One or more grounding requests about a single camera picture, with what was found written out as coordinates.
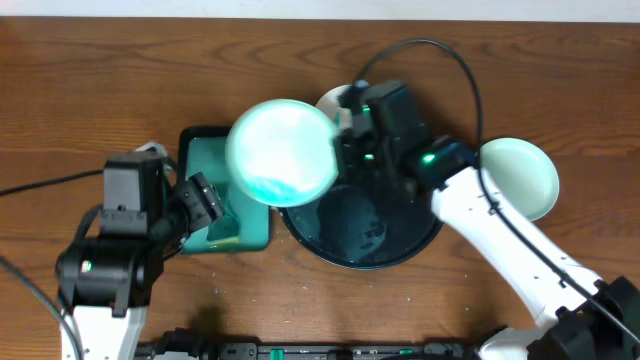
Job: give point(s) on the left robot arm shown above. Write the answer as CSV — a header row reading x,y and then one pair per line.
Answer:
x,y
105,276

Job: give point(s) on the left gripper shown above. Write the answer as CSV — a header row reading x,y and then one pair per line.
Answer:
x,y
198,201

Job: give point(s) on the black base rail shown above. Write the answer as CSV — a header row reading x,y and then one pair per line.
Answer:
x,y
186,344

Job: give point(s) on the pale green plate front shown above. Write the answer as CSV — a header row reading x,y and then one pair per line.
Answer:
x,y
524,173

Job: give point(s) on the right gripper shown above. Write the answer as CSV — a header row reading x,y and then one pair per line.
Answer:
x,y
350,145

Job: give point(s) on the black round tray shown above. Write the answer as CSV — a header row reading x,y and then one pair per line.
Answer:
x,y
363,223

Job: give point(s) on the green scrub sponge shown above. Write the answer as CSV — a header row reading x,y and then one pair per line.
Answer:
x,y
224,231

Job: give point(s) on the white plate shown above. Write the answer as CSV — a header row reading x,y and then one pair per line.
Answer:
x,y
329,105

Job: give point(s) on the black rectangular water tray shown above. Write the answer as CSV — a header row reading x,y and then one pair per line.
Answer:
x,y
245,226

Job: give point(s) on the pale green plate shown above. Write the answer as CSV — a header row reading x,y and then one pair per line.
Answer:
x,y
281,153
524,173

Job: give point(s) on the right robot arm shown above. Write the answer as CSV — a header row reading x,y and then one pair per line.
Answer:
x,y
577,314

